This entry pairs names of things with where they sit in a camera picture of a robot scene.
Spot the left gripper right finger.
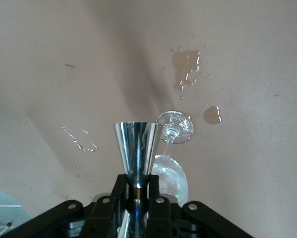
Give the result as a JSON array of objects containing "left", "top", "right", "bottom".
[{"left": 147, "top": 173, "right": 254, "bottom": 238}]

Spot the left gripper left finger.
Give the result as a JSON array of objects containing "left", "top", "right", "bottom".
[{"left": 0, "top": 173, "right": 129, "bottom": 238}]

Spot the silver metal jigger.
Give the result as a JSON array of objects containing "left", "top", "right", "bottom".
[{"left": 113, "top": 121, "right": 161, "bottom": 238}]

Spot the clear wine glass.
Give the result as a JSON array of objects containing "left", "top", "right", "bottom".
[{"left": 150, "top": 111, "right": 196, "bottom": 208}]

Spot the brown table cover mat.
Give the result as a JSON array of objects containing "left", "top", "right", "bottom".
[{"left": 0, "top": 0, "right": 297, "bottom": 238}]

